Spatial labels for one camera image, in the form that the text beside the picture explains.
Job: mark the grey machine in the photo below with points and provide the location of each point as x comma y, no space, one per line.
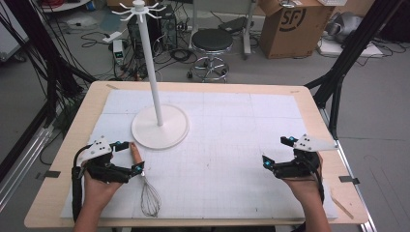
346,25

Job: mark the black round stool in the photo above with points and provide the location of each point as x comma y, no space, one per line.
211,39

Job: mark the white grid mat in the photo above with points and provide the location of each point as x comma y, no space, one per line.
225,145

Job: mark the thin wooden stick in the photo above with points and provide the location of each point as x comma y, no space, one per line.
342,208

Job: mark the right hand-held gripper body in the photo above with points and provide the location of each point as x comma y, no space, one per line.
314,144

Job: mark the black tape strip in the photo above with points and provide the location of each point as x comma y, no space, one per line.
51,174
348,179

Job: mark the white device with green display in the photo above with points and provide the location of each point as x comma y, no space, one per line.
118,48

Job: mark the brown cardboard box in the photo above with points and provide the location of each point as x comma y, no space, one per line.
290,40

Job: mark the white metal frame leg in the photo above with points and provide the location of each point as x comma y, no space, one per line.
247,29

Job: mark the white power strip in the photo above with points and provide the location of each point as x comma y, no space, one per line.
111,37

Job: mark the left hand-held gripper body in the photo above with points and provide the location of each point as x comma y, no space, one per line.
96,150

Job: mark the person's right hand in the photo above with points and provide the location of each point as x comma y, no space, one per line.
306,188

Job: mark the white flat board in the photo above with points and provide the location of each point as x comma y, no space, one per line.
354,50

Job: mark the white hook stand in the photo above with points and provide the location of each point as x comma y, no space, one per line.
150,64

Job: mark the person's left hand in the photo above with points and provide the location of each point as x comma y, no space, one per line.
100,191

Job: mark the black computer tower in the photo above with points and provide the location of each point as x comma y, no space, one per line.
167,32

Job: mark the aluminium rail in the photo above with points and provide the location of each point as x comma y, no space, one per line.
370,228
22,164

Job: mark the black tripod stand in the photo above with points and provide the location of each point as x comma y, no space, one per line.
351,48
48,58

